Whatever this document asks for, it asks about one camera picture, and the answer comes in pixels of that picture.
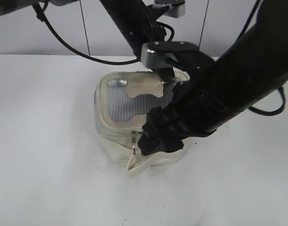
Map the metal zipper pull with ring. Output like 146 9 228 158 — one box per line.
131 130 143 155

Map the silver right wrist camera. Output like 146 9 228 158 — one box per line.
140 41 215 71

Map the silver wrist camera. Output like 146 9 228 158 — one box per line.
140 41 215 71
152 0 185 18

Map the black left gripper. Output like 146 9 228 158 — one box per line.
100 0 175 65

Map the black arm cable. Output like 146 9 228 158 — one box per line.
32 0 175 65
235 0 286 116

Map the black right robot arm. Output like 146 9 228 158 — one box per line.
138 0 288 156

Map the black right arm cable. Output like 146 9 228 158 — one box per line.
235 0 286 116

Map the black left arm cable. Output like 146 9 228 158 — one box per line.
32 0 175 65

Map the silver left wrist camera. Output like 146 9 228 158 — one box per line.
152 0 185 18

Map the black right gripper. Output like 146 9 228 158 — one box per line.
137 58 276 156

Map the cream canvas zipper bag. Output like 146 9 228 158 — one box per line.
94 71 194 176

